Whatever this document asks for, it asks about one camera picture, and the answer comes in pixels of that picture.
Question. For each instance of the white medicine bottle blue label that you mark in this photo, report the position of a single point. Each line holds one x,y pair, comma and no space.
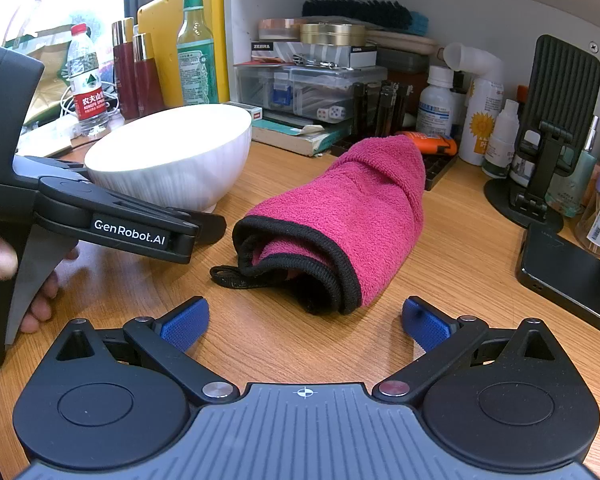
436,110

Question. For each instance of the white spray bottle yellow label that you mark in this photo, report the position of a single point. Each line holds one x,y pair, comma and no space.
480,120

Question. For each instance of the black smartphone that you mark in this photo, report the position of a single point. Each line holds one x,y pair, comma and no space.
570,275

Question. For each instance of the teal glass bottle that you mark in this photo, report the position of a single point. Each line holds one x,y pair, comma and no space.
577,180

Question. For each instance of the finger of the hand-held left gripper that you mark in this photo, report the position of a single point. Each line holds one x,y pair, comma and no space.
211,225
130,237

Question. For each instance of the beige oval dish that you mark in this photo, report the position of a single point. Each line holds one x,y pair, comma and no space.
400,41

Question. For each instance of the white box with black label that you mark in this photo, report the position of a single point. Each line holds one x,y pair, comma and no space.
320,54

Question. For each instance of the yellow plastic canister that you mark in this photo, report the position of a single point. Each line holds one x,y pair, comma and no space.
162,50

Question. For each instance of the black phone stand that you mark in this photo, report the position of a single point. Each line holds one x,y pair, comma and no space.
565,90

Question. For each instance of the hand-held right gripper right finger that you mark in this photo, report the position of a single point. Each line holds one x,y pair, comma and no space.
425,325

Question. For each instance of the white die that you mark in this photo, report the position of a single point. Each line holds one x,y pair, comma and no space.
334,114
322,114

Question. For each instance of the white ceramic bowl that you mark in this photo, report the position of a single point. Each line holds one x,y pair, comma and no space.
170,150

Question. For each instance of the black organizer tray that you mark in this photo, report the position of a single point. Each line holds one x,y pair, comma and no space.
437,170

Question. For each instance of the red and white small box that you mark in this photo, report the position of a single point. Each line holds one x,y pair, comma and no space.
247,112

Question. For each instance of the small white dropper bottle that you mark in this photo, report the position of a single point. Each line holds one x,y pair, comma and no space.
500,145

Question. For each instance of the black bristle brush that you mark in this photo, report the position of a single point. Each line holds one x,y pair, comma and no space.
355,12

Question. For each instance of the green glass bottle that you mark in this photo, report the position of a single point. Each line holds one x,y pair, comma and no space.
196,60

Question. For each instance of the green and gold bag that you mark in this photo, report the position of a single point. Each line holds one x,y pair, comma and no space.
47,70

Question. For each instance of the dark grey case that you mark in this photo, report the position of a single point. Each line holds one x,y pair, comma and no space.
402,61

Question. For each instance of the gold round tin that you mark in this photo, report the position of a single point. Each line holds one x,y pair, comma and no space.
332,34

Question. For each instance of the pink towel with black trim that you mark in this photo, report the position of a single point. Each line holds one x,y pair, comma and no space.
360,200

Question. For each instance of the clear water bottle red label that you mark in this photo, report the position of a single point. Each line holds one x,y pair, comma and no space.
87,90

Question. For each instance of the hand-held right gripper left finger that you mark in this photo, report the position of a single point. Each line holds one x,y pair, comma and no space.
187,322

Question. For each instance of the dark slim container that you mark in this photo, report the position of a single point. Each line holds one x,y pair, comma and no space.
360,110
374,110
389,110
404,105

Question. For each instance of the clear plastic storage box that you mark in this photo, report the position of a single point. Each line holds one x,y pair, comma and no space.
300,90

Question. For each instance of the teal paperback book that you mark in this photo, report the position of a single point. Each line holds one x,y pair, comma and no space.
290,135

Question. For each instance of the dark red cosmetic bottle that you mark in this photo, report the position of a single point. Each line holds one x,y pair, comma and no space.
125,75
147,80

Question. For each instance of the orange tool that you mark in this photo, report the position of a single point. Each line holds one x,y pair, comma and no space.
432,144

